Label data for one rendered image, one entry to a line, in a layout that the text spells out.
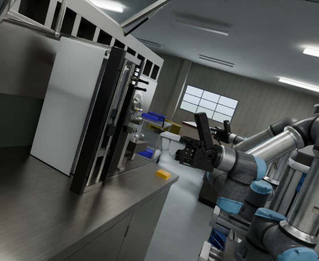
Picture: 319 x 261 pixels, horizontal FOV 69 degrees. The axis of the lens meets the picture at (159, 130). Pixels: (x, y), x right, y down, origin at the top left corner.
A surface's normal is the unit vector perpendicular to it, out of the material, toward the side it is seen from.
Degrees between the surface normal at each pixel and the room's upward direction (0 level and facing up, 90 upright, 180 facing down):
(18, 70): 90
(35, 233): 0
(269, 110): 90
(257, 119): 90
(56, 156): 90
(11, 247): 0
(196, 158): 82
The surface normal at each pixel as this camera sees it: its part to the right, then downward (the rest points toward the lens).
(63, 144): -0.37, 0.01
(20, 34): 0.87, 0.35
